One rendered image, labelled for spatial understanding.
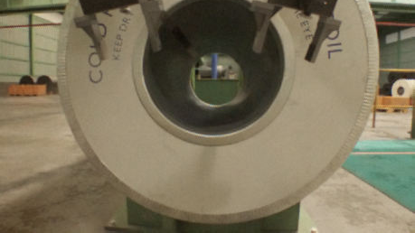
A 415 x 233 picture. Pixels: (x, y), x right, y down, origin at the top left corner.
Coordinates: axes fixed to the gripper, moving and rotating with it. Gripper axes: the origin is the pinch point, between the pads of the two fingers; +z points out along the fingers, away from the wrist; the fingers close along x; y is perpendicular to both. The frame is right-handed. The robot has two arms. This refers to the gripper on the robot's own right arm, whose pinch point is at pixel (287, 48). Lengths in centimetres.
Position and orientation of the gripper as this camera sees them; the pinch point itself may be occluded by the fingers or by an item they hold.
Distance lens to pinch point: 51.5
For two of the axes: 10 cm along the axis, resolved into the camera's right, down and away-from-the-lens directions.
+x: 9.8, 1.1, 1.7
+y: 0.9, 4.7, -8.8
